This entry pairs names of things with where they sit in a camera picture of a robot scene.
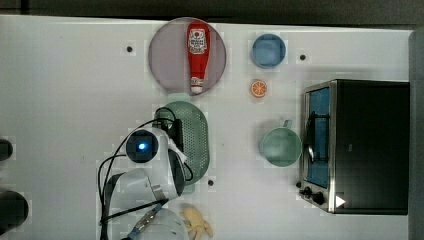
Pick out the peeled banana toy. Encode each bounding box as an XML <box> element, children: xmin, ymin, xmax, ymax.
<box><xmin>180</xmin><ymin>207</ymin><xmax>214</xmax><ymax>240</ymax></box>

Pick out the green plastic strainer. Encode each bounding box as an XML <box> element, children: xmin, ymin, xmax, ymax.
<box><xmin>154</xmin><ymin>93</ymin><xmax>210</xmax><ymax>194</ymax></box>

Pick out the toaster oven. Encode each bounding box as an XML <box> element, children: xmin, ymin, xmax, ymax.
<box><xmin>297</xmin><ymin>79</ymin><xmax>410</xmax><ymax>215</ymax></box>

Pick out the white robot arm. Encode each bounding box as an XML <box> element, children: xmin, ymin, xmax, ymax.
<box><xmin>99</xmin><ymin>118</ymin><xmax>192</xmax><ymax>240</ymax></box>

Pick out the orange slice toy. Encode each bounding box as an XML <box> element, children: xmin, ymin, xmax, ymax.
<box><xmin>250</xmin><ymin>80</ymin><xmax>267</xmax><ymax>98</ymax></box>

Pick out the black cylinder upper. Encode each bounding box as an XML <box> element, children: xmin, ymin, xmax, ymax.
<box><xmin>0</xmin><ymin>139</ymin><xmax>13</xmax><ymax>161</ymax></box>

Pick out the grey round plate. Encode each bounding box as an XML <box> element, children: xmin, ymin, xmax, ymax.
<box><xmin>148</xmin><ymin>17</ymin><xmax>227</xmax><ymax>96</ymax></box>

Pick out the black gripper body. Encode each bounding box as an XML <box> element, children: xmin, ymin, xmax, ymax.
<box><xmin>153</xmin><ymin>118</ymin><xmax>184</xmax><ymax>151</ymax></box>

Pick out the blue bowl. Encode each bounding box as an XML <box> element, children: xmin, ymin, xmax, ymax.
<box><xmin>251</xmin><ymin>34</ymin><xmax>287</xmax><ymax>69</ymax></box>

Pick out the red plush ketchup bottle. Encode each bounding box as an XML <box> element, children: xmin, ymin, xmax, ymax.
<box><xmin>187</xmin><ymin>20</ymin><xmax>210</xmax><ymax>94</ymax></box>

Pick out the black cylinder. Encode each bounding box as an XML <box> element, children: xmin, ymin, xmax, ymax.
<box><xmin>0</xmin><ymin>191</ymin><xmax>29</xmax><ymax>235</ymax></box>
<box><xmin>0</xmin><ymin>139</ymin><xmax>13</xmax><ymax>161</ymax></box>

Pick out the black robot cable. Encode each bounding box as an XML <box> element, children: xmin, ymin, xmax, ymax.
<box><xmin>97</xmin><ymin>106</ymin><xmax>195</xmax><ymax>240</ymax></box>

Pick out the green plastic cup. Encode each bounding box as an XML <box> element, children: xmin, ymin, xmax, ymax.
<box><xmin>258</xmin><ymin>120</ymin><xmax>302</xmax><ymax>167</ymax></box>

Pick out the black cylinder lower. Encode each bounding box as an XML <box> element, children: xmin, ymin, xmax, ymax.
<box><xmin>0</xmin><ymin>191</ymin><xmax>29</xmax><ymax>235</ymax></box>

